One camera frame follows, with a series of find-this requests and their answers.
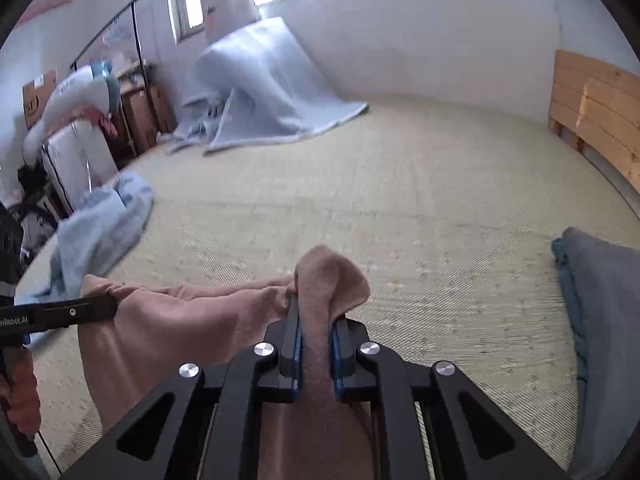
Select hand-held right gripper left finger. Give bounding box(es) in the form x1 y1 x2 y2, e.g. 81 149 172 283
60 294 305 480

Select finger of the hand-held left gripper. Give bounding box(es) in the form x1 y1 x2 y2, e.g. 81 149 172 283
36 294 119 332

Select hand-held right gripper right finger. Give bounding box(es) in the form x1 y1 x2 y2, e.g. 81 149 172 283
330 317 571 480

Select brown T-shirt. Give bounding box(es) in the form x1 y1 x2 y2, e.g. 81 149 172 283
77 244 381 480

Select black clothes rack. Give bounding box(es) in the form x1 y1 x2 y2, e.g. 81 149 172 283
69 0 151 126

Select person's left hand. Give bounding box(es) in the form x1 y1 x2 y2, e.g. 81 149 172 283
0 347 42 436

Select light blue jeans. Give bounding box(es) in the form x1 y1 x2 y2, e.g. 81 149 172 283
15 169 155 346

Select white bicycle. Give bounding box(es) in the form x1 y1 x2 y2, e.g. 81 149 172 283
15 195 61 261

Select white plastic-wrapped mattress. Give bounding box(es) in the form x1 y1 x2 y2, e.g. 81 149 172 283
40 120 121 216

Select pink cloth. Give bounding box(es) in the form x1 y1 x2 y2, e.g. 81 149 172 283
82 107 120 138

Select plain cardboard box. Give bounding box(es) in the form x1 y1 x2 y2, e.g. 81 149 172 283
120 60 177 153

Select white grey plush toy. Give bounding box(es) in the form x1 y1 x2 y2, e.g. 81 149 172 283
22 62 122 161

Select cardboard box with black print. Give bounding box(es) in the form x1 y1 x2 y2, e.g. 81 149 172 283
22 70 58 128

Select grey pillow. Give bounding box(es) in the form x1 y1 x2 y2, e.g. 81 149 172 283
562 226 640 480

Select light blue blanket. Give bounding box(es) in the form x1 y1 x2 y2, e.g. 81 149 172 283
167 16 371 156

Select white printed curtain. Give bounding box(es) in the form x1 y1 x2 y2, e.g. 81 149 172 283
199 0 261 43

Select wooden headboard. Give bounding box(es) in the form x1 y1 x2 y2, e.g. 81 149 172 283
548 49 640 193

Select black cable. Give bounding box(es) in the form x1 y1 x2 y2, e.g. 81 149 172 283
35 430 65 478

